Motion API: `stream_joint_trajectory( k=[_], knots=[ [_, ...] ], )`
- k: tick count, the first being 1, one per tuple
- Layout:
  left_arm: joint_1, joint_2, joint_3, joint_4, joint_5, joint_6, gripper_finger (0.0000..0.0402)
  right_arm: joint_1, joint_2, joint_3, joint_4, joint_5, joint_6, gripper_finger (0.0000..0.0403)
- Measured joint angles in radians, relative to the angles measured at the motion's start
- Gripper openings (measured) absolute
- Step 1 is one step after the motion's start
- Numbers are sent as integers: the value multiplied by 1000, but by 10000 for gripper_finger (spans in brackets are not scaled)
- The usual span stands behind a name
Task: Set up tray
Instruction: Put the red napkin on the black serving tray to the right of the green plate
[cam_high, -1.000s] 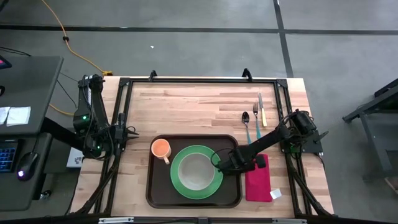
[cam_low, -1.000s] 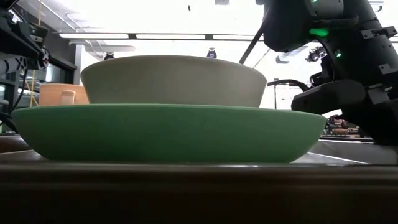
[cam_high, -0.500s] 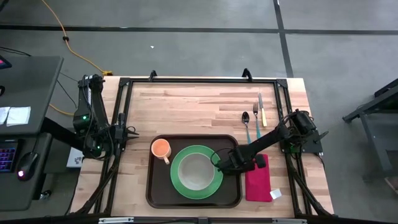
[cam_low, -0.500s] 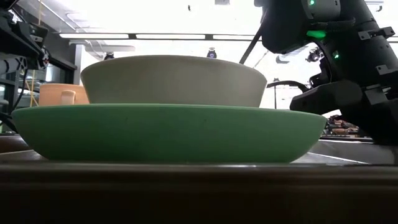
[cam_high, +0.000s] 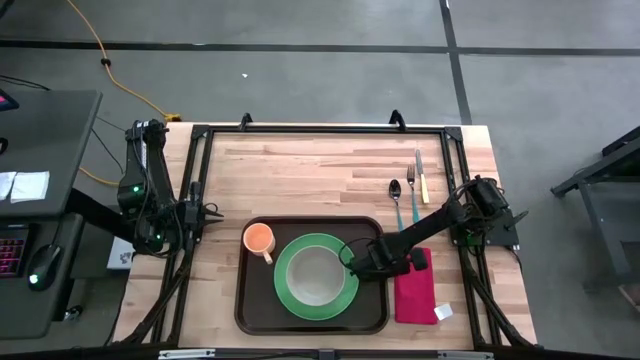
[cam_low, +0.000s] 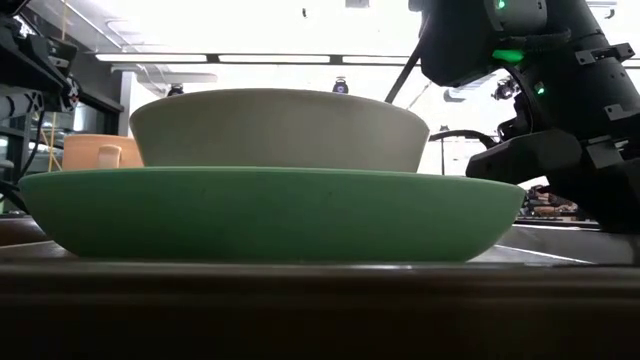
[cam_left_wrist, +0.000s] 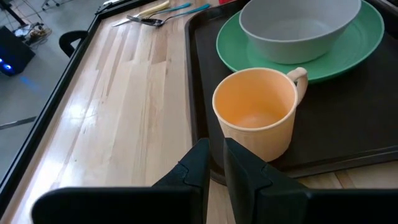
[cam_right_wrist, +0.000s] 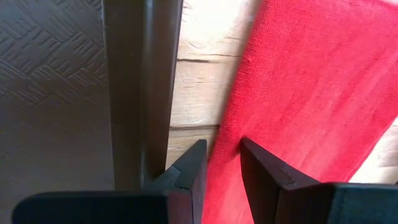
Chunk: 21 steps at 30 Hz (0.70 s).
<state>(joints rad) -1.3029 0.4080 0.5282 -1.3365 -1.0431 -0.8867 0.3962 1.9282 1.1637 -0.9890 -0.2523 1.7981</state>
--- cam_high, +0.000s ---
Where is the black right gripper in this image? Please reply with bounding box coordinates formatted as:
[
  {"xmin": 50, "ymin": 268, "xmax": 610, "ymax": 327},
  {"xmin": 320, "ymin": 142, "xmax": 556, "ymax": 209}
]
[{"xmin": 344, "ymin": 234, "xmax": 430, "ymax": 280}]

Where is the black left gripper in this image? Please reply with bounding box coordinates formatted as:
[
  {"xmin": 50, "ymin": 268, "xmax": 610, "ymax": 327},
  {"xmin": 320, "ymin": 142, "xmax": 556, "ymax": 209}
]
[{"xmin": 177, "ymin": 180, "xmax": 225, "ymax": 251}]

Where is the orange ceramic mug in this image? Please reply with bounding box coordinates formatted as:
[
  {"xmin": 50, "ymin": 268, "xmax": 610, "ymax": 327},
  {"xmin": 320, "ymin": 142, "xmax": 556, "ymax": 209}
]
[{"xmin": 242, "ymin": 222, "xmax": 278, "ymax": 265}]

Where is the red cloth napkin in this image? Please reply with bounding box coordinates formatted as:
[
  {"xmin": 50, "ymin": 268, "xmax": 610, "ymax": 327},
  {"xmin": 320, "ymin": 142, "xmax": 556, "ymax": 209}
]
[{"xmin": 393, "ymin": 245, "xmax": 455, "ymax": 327}]

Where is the teal handled metal fork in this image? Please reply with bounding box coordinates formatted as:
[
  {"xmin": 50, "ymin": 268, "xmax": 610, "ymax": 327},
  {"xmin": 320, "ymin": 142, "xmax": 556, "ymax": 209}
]
[{"xmin": 406, "ymin": 163, "xmax": 422, "ymax": 225}]

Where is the grey round bowl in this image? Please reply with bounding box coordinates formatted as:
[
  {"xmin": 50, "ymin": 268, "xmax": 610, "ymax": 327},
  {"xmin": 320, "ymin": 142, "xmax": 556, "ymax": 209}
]
[{"xmin": 285, "ymin": 245, "xmax": 347, "ymax": 308}]

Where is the cream handled table knife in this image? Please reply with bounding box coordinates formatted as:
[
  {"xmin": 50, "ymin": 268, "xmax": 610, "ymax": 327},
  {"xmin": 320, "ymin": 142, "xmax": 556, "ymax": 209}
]
[{"xmin": 414, "ymin": 148, "xmax": 432, "ymax": 205}]

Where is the green round plate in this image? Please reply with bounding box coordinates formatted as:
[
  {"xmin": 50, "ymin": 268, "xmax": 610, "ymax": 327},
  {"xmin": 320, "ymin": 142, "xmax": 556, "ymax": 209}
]
[{"xmin": 273, "ymin": 232, "xmax": 361, "ymax": 322}]

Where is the dark brown plastic tray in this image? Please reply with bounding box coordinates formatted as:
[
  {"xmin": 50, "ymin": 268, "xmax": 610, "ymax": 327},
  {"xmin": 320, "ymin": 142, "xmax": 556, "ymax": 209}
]
[{"xmin": 233, "ymin": 215, "xmax": 391, "ymax": 337}]

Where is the white printed box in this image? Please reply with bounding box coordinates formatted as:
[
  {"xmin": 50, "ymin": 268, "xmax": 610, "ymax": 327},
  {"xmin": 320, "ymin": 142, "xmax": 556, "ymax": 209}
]
[{"xmin": 107, "ymin": 235, "xmax": 135, "ymax": 271}]

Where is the black front crossbar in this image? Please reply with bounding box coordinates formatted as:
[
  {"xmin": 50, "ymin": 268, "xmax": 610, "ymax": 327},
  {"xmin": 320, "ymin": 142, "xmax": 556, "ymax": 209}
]
[{"xmin": 0, "ymin": 343, "xmax": 640, "ymax": 360}]

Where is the black computer mouse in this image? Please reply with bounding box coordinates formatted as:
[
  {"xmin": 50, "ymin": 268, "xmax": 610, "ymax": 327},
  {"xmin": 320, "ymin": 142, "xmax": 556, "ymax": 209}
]
[{"xmin": 25, "ymin": 243, "xmax": 64, "ymax": 293}]

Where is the dark grey desk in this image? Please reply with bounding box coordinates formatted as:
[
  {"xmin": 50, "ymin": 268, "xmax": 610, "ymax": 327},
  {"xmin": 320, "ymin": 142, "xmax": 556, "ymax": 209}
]
[{"xmin": 0, "ymin": 88, "xmax": 104, "ymax": 342}]

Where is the white paper sheet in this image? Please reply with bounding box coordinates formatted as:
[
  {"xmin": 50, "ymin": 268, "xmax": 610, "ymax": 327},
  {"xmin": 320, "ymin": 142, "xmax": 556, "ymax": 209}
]
[
  {"xmin": 0, "ymin": 171, "xmax": 18, "ymax": 201},
  {"xmin": 9, "ymin": 170, "xmax": 51, "ymax": 204}
]

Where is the backlit black keyboard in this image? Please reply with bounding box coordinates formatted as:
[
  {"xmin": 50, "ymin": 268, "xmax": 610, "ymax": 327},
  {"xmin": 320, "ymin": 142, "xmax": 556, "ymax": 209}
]
[{"xmin": 0, "ymin": 224, "xmax": 31, "ymax": 279}]

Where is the black metal side stand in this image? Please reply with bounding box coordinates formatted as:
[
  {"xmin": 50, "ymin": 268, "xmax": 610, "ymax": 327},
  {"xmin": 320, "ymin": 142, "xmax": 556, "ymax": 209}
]
[{"xmin": 549, "ymin": 124, "xmax": 640, "ymax": 291}]

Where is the black device with pink screen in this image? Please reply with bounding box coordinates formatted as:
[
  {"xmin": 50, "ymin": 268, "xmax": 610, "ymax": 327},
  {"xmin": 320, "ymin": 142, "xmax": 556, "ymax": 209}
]
[{"xmin": 0, "ymin": 88, "xmax": 21, "ymax": 113}]

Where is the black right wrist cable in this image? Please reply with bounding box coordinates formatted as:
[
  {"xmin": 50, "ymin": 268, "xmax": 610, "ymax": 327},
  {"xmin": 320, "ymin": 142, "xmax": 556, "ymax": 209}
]
[{"xmin": 338, "ymin": 237, "xmax": 374, "ymax": 270}]

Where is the teal handled metal spoon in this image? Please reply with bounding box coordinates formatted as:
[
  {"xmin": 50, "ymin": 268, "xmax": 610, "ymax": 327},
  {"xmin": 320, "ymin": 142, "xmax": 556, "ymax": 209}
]
[{"xmin": 388, "ymin": 178, "xmax": 405, "ymax": 233}]

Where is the orange power cable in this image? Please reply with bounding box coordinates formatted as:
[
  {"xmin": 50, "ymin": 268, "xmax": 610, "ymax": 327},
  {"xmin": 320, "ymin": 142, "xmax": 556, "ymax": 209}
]
[{"xmin": 64, "ymin": 0, "xmax": 184, "ymax": 187}]

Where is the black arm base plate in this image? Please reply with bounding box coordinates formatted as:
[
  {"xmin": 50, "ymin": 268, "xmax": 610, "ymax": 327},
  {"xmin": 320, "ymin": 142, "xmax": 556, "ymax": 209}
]
[{"xmin": 447, "ymin": 205, "xmax": 530, "ymax": 248}]

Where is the black metal rig frame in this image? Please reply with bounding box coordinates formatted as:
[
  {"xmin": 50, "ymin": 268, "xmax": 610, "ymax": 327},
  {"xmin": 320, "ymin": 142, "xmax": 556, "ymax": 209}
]
[{"xmin": 112, "ymin": 109, "xmax": 542, "ymax": 350}]

